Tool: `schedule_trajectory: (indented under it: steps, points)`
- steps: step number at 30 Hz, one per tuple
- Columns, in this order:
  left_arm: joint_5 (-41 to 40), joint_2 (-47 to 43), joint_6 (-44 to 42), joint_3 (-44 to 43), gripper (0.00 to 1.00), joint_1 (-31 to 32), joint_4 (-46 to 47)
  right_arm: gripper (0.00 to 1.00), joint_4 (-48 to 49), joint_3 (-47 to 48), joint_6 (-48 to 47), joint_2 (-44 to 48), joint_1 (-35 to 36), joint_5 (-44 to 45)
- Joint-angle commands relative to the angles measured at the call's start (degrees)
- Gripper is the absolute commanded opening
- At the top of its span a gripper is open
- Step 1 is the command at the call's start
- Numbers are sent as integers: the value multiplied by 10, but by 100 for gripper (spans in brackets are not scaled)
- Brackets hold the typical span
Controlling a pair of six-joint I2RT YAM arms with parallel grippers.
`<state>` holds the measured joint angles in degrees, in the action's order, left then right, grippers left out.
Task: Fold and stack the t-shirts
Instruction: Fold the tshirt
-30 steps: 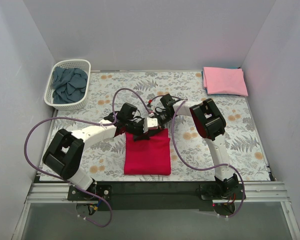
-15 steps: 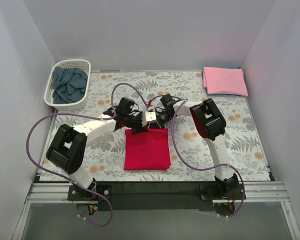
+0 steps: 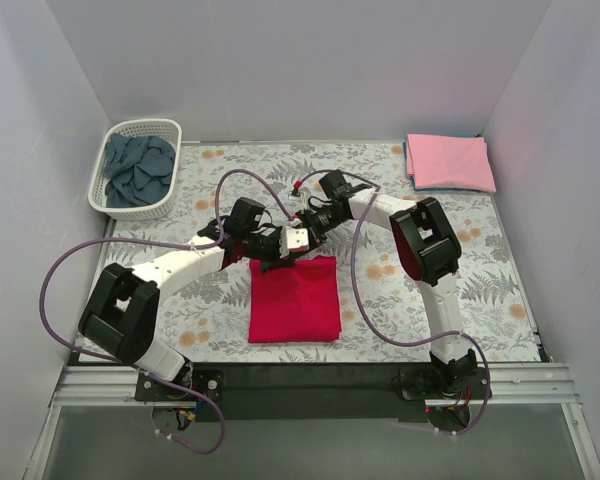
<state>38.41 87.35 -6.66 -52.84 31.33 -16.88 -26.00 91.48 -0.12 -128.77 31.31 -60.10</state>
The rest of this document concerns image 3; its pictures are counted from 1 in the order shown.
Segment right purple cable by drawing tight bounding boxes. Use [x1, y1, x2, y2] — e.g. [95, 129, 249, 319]
[292, 170, 492, 439]

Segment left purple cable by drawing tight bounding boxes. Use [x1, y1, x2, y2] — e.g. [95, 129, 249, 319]
[39, 169, 301, 456]

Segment red t shirt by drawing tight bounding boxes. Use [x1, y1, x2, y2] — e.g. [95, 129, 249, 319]
[248, 256, 341, 344]

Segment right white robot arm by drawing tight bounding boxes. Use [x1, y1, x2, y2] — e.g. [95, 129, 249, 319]
[296, 169, 478, 398]

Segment folded pink t shirt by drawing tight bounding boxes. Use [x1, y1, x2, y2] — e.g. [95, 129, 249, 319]
[408, 134, 496, 194]

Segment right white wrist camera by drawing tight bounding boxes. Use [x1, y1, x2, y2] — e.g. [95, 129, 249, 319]
[289, 181, 311, 210]

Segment dark blue-grey t shirt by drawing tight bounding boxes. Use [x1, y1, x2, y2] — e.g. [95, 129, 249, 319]
[103, 133, 176, 209]

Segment floral patterned table mat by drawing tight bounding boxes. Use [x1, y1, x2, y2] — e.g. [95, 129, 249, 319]
[107, 143, 540, 363]

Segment purple cable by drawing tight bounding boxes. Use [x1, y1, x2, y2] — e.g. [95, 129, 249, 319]
[292, 170, 492, 439]
[39, 169, 301, 456]

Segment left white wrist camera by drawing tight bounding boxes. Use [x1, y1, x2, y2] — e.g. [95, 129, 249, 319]
[280, 226, 310, 258]

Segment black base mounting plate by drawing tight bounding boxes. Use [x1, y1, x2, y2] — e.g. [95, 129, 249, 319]
[135, 362, 491, 427]

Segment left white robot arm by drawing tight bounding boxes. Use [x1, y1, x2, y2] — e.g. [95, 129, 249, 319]
[78, 198, 309, 400]

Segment aluminium frame rail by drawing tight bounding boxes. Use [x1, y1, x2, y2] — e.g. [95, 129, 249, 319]
[54, 362, 580, 405]

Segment white plastic laundry basket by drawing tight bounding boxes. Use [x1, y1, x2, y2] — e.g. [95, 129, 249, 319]
[88, 119, 182, 221]

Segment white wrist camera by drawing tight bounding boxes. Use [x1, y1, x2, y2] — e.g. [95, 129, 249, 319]
[280, 226, 310, 258]
[289, 181, 311, 210]

